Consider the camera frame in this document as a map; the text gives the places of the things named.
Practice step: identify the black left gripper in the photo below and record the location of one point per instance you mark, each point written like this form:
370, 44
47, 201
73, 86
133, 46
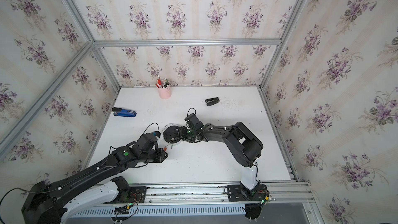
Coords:
161, 153

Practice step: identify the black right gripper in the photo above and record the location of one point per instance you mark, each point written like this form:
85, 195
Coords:
181, 131

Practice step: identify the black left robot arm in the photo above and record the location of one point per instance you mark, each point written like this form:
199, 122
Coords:
101, 183

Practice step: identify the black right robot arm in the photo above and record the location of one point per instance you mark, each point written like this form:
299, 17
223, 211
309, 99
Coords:
244, 146

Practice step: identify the black stapler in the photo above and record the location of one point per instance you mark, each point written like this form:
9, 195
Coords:
212, 101

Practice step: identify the pink pen holder cup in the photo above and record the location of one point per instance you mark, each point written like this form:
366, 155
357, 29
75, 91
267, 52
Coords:
165, 93

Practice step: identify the pens in pink cup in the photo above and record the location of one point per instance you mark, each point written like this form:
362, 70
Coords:
162, 83

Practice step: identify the blue stapler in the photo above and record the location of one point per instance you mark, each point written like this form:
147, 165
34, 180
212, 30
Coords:
121, 112

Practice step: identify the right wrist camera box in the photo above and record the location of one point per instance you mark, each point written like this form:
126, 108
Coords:
193, 122

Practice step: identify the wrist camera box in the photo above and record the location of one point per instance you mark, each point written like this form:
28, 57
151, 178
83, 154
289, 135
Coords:
149, 142
193, 122

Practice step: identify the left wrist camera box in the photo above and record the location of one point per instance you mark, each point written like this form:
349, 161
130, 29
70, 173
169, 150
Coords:
149, 142

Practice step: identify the aluminium front rail frame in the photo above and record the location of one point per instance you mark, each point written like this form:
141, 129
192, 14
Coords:
191, 200

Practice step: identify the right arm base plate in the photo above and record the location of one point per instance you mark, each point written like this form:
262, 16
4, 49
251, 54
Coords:
245, 193

